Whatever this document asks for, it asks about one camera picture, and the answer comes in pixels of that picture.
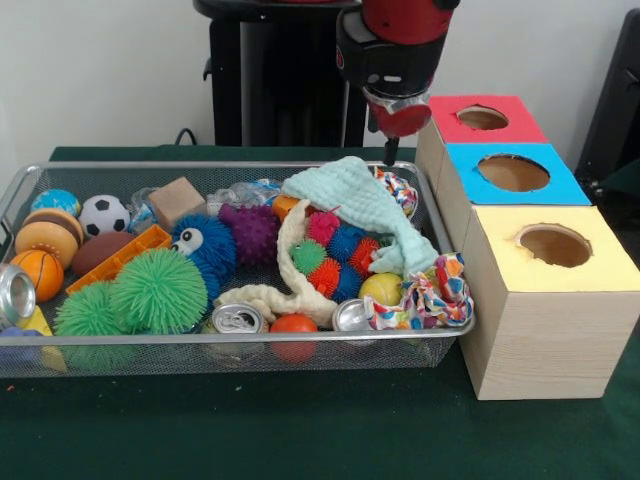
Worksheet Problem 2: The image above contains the wooden box with three holes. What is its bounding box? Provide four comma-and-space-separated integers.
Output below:
415, 95, 640, 401

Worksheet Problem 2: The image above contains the purple spiky toy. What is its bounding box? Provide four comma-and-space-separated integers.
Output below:
220, 203, 282, 267

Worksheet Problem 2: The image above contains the large green spiky ball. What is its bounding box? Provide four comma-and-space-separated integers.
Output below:
113, 248, 208, 336

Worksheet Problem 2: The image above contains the black floor stand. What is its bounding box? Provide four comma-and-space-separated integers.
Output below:
578, 8, 640, 201

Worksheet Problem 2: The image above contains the green cloth table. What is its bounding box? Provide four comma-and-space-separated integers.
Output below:
0, 145, 640, 480

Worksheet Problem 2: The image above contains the colourful polka-dot cloth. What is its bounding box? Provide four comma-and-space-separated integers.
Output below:
368, 253, 477, 332

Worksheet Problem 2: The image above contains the small orange basketball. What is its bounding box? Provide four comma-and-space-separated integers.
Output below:
10, 249, 65, 304

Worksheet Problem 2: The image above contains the orange plastic toy piece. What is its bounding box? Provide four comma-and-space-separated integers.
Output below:
68, 224, 172, 296

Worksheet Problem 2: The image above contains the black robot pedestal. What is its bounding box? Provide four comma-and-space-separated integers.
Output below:
193, 0, 381, 148

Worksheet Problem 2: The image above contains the small soccer ball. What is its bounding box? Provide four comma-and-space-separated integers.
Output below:
78, 194, 131, 239

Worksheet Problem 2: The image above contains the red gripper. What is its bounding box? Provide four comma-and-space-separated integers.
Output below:
362, 85, 434, 167

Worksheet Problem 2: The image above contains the wire mesh bin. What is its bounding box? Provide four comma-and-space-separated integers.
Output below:
0, 160, 479, 377

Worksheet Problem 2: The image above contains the blue furry googly-eyed toy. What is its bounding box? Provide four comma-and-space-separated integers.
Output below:
170, 215, 239, 306

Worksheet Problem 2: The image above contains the toy burger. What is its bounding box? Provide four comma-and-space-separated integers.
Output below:
14, 208, 86, 269

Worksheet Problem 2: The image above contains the mint green cloth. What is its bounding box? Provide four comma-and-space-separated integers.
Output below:
282, 155, 441, 281

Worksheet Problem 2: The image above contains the green spiky googly-eyed toy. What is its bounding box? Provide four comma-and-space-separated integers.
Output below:
55, 282, 119, 338

